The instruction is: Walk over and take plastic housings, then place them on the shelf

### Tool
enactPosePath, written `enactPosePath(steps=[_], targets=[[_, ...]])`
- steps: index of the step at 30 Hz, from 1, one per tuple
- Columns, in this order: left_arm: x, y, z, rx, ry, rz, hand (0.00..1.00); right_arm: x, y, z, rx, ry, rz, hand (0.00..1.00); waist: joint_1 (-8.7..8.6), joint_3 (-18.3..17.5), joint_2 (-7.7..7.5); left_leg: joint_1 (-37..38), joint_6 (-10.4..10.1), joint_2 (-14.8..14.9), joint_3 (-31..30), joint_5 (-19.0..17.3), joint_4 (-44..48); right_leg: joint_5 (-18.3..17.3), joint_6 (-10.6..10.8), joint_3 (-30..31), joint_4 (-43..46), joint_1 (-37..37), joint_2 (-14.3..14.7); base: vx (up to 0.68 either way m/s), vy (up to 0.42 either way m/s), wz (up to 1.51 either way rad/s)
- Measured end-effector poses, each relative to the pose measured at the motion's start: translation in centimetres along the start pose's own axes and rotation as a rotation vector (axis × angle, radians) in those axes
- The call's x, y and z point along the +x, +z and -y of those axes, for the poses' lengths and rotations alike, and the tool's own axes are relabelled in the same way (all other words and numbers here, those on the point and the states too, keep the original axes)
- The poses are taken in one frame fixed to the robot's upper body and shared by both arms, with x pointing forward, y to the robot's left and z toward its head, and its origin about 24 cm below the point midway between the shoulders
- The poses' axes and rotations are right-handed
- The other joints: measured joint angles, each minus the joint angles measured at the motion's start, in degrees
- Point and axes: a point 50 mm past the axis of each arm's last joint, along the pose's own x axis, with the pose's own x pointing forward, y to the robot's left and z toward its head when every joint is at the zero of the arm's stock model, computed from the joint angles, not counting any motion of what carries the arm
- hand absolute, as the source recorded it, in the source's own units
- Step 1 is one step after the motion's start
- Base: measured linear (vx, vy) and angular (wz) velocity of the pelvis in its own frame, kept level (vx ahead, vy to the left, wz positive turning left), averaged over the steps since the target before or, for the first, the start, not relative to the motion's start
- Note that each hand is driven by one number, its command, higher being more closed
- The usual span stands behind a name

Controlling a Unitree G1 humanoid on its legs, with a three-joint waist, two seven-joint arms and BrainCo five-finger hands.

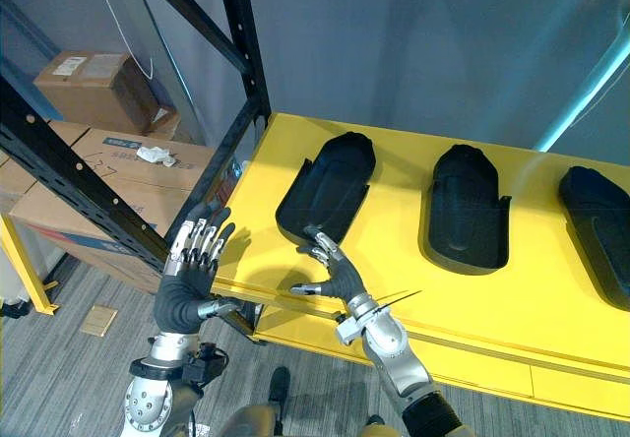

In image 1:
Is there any large cardboard box red stripe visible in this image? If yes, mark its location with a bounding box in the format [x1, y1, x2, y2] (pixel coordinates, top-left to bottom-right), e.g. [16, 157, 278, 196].
[8, 179, 171, 296]

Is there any robot dark foot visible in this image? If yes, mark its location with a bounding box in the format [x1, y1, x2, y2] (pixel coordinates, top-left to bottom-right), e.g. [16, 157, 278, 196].
[267, 366, 292, 405]

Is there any white cable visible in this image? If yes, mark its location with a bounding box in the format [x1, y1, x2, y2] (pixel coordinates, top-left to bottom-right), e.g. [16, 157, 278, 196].
[87, 0, 157, 80]

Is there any cardboard box with blue print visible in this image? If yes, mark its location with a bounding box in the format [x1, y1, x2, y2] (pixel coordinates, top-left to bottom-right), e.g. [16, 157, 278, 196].
[47, 120, 219, 241]

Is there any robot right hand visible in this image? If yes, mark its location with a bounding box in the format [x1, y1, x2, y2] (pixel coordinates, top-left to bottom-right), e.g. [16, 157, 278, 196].
[289, 226, 368, 304]

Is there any crumpled white paper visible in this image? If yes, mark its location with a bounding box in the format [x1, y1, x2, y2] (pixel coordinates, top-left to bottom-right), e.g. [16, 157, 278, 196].
[136, 145, 177, 167]

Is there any black metal rack frame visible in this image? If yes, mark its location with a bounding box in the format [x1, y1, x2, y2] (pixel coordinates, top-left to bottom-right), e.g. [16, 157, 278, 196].
[0, 0, 273, 281]

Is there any flat cardboard piece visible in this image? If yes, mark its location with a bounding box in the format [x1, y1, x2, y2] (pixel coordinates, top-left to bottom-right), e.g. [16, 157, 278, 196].
[79, 304, 120, 337]

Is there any small brown cardboard box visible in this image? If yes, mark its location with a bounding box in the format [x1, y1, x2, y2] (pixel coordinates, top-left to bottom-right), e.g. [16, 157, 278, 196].
[32, 51, 181, 137]

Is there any thin black zip tie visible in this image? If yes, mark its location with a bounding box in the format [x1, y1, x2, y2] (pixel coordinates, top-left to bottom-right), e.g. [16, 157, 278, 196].
[373, 288, 424, 316]

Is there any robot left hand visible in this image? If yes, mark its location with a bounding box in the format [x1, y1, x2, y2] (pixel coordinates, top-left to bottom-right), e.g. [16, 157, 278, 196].
[153, 201, 242, 334]

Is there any yellow rack post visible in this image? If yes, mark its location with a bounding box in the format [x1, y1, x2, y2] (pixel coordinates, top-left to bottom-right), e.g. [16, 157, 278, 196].
[0, 214, 61, 316]

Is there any black plastic housing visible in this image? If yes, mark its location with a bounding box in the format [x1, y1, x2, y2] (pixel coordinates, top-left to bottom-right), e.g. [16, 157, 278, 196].
[275, 131, 378, 247]
[417, 144, 513, 278]
[557, 164, 630, 311]

